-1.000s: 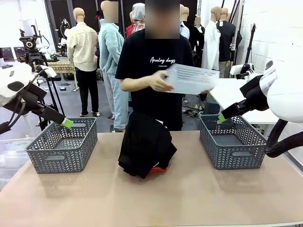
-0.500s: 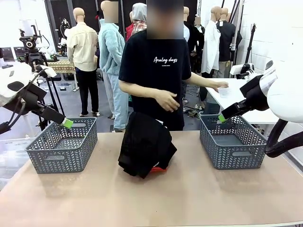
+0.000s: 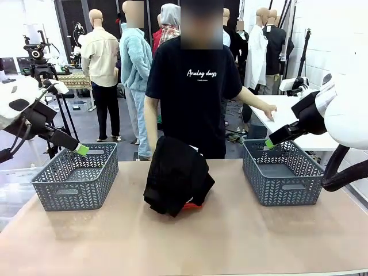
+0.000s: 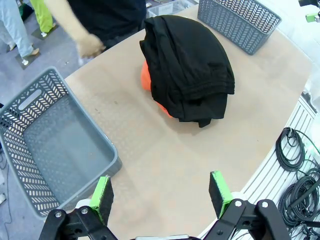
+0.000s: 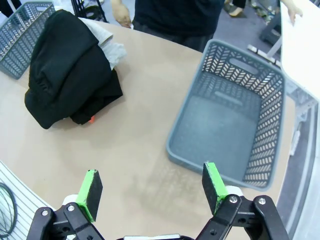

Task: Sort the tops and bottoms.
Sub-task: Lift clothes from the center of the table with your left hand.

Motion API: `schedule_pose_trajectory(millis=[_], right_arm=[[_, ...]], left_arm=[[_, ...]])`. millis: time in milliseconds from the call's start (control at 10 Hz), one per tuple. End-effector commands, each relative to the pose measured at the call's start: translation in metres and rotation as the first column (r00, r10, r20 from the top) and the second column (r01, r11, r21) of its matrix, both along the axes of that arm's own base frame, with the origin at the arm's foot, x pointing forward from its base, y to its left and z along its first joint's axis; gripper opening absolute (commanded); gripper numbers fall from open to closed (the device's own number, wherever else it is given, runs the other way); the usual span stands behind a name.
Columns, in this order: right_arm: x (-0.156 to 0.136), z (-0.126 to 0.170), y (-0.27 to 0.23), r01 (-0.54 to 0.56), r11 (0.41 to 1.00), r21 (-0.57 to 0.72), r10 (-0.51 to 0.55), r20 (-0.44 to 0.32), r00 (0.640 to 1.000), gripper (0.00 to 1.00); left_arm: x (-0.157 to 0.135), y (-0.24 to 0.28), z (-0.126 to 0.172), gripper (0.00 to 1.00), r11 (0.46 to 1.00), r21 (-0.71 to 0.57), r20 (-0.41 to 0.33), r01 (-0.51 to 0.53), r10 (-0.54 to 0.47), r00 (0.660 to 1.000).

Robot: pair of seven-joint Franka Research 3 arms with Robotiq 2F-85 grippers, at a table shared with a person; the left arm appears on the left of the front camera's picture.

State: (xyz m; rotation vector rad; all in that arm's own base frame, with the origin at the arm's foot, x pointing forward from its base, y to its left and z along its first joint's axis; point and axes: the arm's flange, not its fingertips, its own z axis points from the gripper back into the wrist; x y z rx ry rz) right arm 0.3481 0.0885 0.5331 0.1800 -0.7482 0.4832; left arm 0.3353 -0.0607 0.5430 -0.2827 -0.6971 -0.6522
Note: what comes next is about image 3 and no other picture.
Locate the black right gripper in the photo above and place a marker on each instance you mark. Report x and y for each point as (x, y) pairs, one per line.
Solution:
(312, 118)

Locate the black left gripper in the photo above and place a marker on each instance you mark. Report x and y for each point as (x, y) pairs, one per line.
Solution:
(41, 119)

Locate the black garment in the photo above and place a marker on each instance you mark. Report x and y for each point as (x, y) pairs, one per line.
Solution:
(172, 178)

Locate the red printed t-shirt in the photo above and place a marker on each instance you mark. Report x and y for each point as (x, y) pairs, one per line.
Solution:
(192, 206)

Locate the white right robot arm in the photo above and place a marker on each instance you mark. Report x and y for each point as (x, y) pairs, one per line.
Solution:
(348, 120)

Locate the person's left forearm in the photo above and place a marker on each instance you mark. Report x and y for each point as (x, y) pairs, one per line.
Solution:
(250, 100)

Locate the person's right forearm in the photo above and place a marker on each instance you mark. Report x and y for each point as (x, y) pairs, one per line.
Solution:
(151, 115)

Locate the person's left hand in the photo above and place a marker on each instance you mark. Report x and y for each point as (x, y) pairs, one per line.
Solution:
(270, 109)

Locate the person's right hand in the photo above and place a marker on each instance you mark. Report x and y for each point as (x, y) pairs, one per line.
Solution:
(152, 143)

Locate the white work table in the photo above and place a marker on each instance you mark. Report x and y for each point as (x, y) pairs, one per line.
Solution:
(284, 112)

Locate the grey plastic lattice basket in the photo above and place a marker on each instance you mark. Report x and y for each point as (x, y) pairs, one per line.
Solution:
(287, 198)
(72, 198)

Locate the patterned tablecloth table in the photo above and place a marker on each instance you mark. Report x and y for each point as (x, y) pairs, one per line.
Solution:
(77, 80)

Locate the white shirt mannequin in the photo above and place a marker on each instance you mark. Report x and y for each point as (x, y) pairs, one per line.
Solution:
(256, 57)

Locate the black light stand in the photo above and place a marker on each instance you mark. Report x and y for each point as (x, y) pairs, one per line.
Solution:
(304, 51)

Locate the black shirt mannequin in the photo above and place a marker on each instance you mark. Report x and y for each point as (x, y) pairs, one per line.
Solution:
(274, 49)

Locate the dark computer monitor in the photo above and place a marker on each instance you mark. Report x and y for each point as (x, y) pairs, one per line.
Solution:
(8, 66)
(23, 63)

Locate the cream jacket mannequin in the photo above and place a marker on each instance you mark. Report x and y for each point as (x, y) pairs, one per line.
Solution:
(100, 57)

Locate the person in black t-shirt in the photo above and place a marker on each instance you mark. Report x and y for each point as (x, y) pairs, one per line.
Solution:
(195, 115)

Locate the light blue fleece mannequin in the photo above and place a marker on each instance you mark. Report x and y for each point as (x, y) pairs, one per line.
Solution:
(135, 63)

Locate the blue shirt mannequin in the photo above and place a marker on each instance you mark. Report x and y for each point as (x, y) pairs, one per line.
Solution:
(226, 17)

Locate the red jacket mannequin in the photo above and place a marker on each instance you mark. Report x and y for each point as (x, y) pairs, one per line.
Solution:
(156, 40)

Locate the plaid hoodie mannequin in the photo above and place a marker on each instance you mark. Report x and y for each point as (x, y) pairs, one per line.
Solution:
(169, 28)

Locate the black camera tripod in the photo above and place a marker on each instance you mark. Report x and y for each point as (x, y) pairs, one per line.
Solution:
(41, 70)

